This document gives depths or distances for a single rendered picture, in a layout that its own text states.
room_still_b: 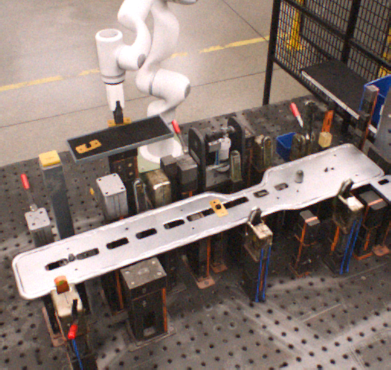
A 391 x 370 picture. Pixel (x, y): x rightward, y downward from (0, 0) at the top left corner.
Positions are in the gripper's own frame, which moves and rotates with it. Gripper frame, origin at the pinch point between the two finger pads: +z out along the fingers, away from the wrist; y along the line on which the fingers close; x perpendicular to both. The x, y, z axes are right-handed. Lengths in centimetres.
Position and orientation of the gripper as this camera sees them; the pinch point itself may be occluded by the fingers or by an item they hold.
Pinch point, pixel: (117, 116)
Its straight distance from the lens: 188.3
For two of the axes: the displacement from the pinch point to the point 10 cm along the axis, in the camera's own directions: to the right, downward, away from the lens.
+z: 0.0, 7.5, 6.6
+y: 2.5, 6.4, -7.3
